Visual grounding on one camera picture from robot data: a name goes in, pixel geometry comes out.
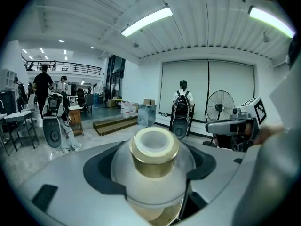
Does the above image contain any white roller blind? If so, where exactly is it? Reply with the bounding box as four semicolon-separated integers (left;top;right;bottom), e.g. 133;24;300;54
208;60;255;122
160;60;209;121

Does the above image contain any brown wooden desk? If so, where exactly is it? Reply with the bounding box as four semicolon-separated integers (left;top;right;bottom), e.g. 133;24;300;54
68;105;85;137

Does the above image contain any black office chair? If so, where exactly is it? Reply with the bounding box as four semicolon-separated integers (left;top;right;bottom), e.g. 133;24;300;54
76;88;86;106

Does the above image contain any black framed glass door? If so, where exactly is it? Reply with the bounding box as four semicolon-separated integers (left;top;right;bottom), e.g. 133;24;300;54
105;54;127;99

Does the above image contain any white shelf unit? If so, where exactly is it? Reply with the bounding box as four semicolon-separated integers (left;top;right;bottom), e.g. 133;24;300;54
0;69;18;92

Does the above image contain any white top black frame table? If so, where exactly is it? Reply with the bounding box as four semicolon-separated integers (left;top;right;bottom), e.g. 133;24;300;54
4;110;40;156

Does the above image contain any person's right forearm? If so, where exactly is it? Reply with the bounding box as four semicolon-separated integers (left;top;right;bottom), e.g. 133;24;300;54
255;123;286;147

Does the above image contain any wooden step platform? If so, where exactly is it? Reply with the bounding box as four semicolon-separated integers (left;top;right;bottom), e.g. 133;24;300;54
92;115;140;137

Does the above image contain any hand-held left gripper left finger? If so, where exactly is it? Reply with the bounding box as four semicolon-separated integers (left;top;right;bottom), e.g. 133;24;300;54
13;140;152;226

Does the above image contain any black balcony railing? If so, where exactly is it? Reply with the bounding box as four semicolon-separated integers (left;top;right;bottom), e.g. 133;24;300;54
23;60;103;76

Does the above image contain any person's light grey garment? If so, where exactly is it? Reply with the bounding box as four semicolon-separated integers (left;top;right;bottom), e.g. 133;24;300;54
232;55;301;226

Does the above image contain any ceiling tube light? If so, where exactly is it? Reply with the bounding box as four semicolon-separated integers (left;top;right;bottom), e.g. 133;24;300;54
120;6;174;38
247;5;296;39

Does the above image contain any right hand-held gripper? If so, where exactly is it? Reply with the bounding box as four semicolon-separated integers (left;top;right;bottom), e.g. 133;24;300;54
205;96;269;153

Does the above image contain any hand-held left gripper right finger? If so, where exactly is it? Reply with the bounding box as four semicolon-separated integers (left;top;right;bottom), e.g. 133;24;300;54
174;142;260;226

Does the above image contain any clear plastic bin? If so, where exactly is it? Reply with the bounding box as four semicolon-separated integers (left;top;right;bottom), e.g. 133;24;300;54
137;103;157;128

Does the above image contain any white chair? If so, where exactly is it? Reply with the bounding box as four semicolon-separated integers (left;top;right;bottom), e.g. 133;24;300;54
21;94;38;122

